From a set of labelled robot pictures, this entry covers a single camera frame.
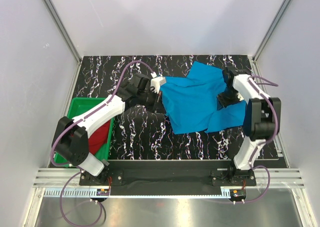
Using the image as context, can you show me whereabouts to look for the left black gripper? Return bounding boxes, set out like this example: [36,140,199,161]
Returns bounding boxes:
[137,88,167,115]

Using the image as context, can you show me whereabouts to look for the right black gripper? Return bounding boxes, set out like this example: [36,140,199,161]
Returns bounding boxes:
[216,86,242,111]

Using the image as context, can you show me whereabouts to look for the blue t shirt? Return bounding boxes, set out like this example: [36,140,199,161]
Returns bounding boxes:
[160,61,246,135]

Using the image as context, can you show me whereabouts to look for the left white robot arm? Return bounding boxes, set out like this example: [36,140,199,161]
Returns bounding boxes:
[51,73,166,185]

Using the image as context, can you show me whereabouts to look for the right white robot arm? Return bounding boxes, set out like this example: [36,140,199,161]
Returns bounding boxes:
[216,68,281,186]

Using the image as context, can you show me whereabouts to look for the red t shirt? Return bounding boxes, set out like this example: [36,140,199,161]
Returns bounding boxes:
[88,120,111,155]

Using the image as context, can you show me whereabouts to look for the green plastic bin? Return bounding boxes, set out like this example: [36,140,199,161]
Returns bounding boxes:
[67,97,114,161]

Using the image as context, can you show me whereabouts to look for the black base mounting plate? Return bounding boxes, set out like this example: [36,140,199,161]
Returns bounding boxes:
[79,160,257,198]

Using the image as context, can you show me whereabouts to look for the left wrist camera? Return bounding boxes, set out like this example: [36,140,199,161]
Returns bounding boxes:
[150,72,167,94]

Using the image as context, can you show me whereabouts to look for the right aluminium corner post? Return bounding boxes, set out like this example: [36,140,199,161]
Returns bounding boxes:
[252,0,301,63]

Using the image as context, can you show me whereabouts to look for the aluminium corner post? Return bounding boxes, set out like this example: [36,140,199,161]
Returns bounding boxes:
[34,0,83,64]
[252,0,301,63]

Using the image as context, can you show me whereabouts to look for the left aluminium corner post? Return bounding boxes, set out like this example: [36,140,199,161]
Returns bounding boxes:
[34,0,83,64]

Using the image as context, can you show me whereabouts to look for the aluminium frame rail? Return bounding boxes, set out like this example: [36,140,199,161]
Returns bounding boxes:
[33,168,304,189]

